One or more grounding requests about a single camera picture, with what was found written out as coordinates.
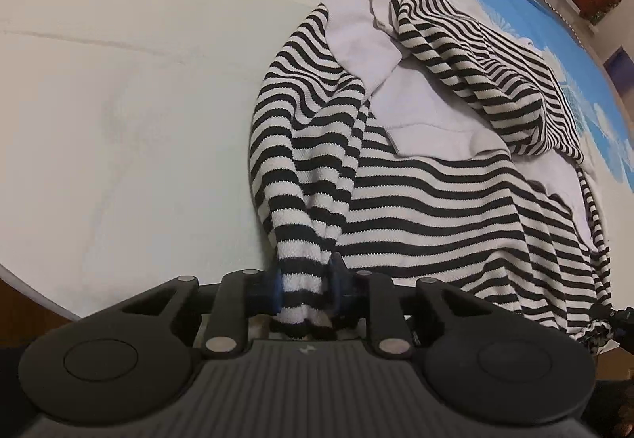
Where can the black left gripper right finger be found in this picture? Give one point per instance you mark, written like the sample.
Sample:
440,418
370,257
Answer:
396,322

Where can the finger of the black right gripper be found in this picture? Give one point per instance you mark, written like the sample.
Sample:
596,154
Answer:
620,321

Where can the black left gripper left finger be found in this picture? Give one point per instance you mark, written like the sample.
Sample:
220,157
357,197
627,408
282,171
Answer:
230,304

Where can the black white striped hooded garment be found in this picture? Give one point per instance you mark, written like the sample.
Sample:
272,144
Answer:
413,139

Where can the purple box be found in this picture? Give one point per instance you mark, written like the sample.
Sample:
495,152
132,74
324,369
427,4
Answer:
620,69

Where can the blue white patterned bedspread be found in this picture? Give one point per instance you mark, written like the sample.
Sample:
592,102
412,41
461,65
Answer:
125,137

